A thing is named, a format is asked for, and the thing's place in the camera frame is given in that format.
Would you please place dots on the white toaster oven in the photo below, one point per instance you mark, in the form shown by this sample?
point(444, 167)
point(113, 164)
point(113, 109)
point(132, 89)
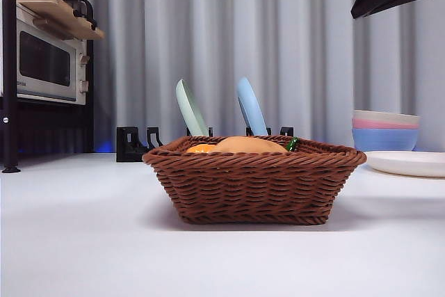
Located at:
point(45, 60)

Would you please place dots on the light blue plate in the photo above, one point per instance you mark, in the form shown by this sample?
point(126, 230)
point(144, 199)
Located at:
point(252, 109)

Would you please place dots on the pale green plate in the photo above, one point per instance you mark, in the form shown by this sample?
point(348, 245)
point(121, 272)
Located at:
point(189, 109)

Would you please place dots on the green toy cucumber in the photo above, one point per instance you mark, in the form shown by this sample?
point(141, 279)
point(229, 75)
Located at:
point(292, 144)

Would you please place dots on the blue bowl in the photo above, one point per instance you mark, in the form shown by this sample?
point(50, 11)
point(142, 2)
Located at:
point(386, 138)

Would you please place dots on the orange toy corn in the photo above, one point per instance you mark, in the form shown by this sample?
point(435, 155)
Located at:
point(200, 149)

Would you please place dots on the grey curtain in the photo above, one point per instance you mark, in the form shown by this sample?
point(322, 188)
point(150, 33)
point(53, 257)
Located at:
point(243, 32)

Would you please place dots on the black dish rack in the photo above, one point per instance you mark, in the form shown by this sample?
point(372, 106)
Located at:
point(130, 147)

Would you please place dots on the wooden cutting board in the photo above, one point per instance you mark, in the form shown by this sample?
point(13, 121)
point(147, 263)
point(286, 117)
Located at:
point(59, 15)

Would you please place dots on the tan potato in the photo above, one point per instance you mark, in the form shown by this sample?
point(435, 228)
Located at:
point(250, 144)

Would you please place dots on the pink bowl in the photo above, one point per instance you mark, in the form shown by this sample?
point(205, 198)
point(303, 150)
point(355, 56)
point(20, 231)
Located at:
point(382, 125)

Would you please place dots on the brown wicker basket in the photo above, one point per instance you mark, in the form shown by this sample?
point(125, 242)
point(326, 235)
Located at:
point(253, 185)

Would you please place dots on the black metal shelf rack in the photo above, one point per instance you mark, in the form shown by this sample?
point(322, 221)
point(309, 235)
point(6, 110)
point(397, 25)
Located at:
point(8, 102)

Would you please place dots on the white plate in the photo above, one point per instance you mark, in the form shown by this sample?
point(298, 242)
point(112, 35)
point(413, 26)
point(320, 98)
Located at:
point(406, 163)

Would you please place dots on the cream bowl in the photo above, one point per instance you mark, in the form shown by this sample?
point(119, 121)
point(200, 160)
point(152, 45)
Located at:
point(386, 116)

